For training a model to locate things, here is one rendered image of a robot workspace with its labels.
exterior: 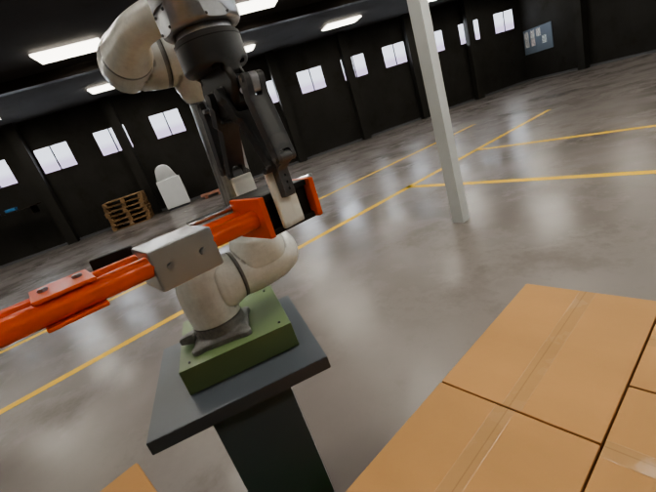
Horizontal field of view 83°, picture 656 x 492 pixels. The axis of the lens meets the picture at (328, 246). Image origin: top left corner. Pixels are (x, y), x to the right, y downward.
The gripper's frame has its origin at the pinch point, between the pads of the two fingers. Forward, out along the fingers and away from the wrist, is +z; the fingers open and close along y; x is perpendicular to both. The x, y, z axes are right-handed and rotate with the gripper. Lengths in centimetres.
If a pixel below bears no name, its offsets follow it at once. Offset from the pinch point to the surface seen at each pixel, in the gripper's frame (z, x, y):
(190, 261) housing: 1.3, -12.9, 3.7
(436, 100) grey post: 8, 284, -160
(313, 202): 1.4, 3.8, 4.4
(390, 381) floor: 127, 78, -84
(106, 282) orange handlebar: -0.4, -20.5, 3.7
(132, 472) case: 32.1, -28.2, -18.5
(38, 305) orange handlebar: -1.0, -25.6, 3.2
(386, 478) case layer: 73, 11, -13
